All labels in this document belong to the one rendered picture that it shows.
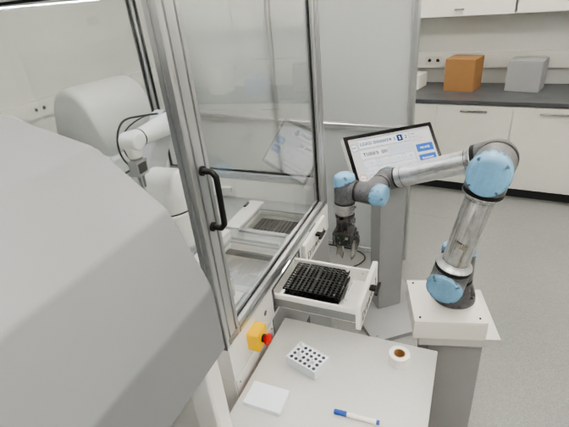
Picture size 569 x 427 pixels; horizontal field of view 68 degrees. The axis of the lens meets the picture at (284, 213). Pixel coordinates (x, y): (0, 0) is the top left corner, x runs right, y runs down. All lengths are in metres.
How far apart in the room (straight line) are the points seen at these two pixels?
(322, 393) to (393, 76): 2.03
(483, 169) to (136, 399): 1.01
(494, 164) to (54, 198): 1.04
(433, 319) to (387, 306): 1.27
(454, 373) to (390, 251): 0.97
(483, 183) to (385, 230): 1.31
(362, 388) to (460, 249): 0.54
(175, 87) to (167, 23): 0.13
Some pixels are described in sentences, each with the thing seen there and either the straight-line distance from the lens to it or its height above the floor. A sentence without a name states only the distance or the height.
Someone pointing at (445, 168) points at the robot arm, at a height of 1.36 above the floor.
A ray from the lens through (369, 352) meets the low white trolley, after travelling 1.60.
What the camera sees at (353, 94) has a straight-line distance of 2.99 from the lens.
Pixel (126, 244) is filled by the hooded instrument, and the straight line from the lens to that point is 0.61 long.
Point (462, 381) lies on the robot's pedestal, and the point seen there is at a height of 0.49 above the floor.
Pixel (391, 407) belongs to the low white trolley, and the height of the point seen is 0.76.
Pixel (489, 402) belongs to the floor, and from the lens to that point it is 2.54.
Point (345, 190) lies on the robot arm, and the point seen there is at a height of 1.29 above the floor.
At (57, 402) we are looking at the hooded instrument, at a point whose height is 1.55.
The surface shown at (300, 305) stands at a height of 0.87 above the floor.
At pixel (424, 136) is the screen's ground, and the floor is 1.14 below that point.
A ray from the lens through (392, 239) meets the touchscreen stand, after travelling 2.58.
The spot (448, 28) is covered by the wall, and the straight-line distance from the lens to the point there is 4.80.
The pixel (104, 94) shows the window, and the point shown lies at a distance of 1.17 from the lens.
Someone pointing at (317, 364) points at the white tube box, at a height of 0.79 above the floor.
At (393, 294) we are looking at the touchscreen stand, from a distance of 2.83.
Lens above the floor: 1.93
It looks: 28 degrees down
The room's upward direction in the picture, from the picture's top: 6 degrees counter-clockwise
